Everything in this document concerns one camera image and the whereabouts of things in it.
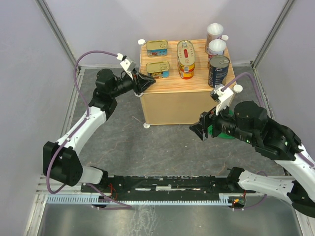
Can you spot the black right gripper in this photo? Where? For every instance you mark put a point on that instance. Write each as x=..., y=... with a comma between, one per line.
x=200, y=128

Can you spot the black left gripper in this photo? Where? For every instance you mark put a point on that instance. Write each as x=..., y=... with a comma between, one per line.
x=141, y=82

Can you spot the gold rectangular meat tin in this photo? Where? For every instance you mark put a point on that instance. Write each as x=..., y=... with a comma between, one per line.
x=158, y=69

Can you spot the blue rectangular luncheon meat tin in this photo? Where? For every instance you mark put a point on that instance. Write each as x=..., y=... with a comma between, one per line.
x=157, y=48

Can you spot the wooden cube cabinet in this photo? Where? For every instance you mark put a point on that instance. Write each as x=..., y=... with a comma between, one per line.
x=174, y=100

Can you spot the gold oval fish tin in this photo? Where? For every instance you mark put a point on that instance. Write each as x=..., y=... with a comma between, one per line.
x=185, y=75

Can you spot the oval red fish tin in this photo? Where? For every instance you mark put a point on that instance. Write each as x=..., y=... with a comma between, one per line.
x=185, y=55

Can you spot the dark blue round can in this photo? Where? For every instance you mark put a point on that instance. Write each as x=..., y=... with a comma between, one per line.
x=218, y=70

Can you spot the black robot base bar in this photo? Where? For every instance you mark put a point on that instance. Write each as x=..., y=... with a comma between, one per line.
x=138, y=188

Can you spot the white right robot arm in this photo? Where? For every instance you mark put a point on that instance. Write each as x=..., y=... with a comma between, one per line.
x=251, y=124

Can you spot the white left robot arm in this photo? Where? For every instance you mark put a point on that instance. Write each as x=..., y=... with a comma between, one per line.
x=61, y=158

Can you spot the green cloth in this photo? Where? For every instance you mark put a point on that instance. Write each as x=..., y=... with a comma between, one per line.
x=221, y=135

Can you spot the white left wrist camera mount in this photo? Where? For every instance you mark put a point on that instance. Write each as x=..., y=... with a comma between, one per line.
x=127, y=64

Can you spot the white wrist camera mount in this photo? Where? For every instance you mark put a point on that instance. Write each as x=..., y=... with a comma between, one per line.
x=222, y=97
x=127, y=64

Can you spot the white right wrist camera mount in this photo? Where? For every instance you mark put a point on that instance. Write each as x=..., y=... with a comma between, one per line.
x=222, y=97

